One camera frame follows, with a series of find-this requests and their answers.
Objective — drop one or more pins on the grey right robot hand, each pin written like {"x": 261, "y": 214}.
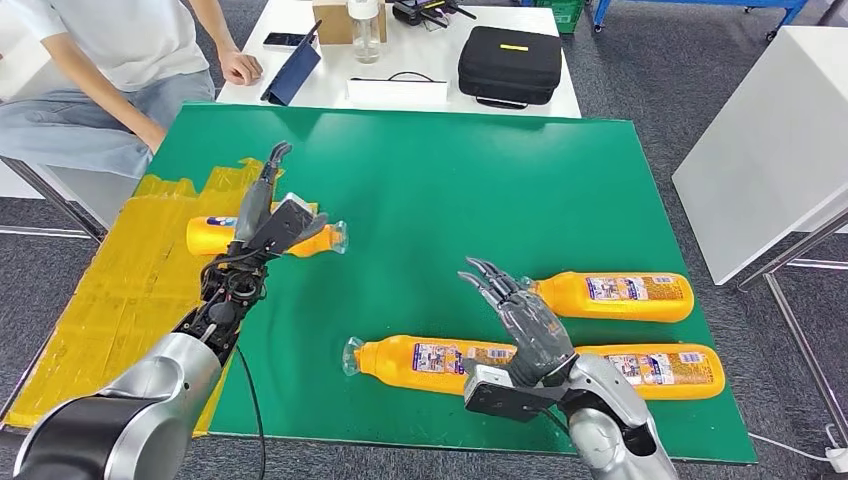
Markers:
{"x": 536, "y": 338}

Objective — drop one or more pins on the orange detergent bottle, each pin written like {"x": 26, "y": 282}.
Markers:
{"x": 682, "y": 371}
{"x": 205, "y": 235}
{"x": 629, "y": 298}
{"x": 397, "y": 361}

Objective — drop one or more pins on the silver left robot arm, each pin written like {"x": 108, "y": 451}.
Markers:
{"x": 132, "y": 411}

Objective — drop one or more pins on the clear plastic water bottle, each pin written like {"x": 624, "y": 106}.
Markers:
{"x": 366, "y": 36}

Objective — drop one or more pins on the green table mat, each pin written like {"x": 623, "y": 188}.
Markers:
{"x": 430, "y": 199}

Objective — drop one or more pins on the black carrying case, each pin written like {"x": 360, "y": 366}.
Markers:
{"x": 510, "y": 66}

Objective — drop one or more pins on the flat white box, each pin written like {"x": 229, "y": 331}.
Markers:
{"x": 397, "y": 94}

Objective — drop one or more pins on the white side table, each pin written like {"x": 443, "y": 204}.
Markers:
{"x": 762, "y": 159}

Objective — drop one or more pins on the white desk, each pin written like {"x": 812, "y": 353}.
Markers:
{"x": 424, "y": 56}

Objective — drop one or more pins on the white power strip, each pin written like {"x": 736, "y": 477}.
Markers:
{"x": 839, "y": 459}

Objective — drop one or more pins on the green plastic crate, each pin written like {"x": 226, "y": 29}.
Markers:
{"x": 562, "y": 13}

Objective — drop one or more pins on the black remote controller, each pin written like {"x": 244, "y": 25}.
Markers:
{"x": 420, "y": 10}

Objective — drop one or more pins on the dark blue tablet case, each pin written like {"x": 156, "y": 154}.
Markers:
{"x": 295, "y": 69}

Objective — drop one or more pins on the brown cardboard box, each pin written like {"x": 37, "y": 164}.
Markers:
{"x": 331, "y": 23}

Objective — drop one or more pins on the black smartphone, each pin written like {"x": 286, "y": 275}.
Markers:
{"x": 283, "y": 40}

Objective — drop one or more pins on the person's left hand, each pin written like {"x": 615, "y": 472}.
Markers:
{"x": 240, "y": 67}

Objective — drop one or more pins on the yellow taped cardboard sheet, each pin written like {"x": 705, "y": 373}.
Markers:
{"x": 99, "y": 318}

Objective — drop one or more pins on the white bench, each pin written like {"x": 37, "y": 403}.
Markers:
{"x": 93, "y": 192}

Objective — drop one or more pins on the person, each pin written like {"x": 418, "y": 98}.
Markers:
{"x": 119, "y": 40}

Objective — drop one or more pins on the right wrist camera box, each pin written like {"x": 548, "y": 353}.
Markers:
{"x": 497, "y": 397}

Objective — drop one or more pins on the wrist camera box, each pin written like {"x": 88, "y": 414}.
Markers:
{"x": 497, "y": 397}
{"x": 285, "y": 222}

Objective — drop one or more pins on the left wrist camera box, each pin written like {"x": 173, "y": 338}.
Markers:
{"x": 285, "y": 222}

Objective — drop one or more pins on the blue metal cart frame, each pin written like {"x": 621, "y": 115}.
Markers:
{"x": 696, "y": 3}

